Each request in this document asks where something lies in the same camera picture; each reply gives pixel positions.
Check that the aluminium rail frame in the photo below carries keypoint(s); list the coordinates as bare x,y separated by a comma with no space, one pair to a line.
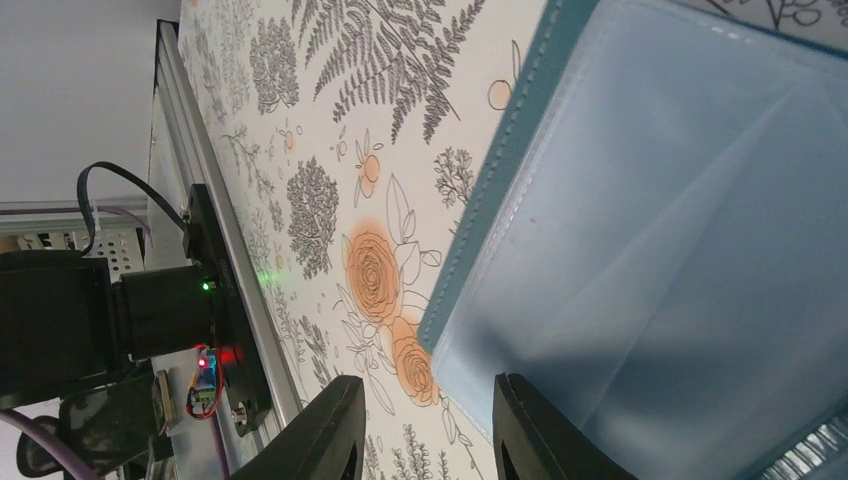
182,154

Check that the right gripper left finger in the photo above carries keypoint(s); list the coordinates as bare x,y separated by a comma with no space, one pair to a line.
326,440

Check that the teal card holder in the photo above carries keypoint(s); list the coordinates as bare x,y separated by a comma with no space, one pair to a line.
657,242

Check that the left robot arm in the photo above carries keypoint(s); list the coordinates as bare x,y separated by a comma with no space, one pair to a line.
66,326

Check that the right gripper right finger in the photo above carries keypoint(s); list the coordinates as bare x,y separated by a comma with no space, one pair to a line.
532,439

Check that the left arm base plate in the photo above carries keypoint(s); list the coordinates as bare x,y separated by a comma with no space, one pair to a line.
244,377

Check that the floral table mat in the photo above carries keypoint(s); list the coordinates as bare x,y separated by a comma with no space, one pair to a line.
350,135

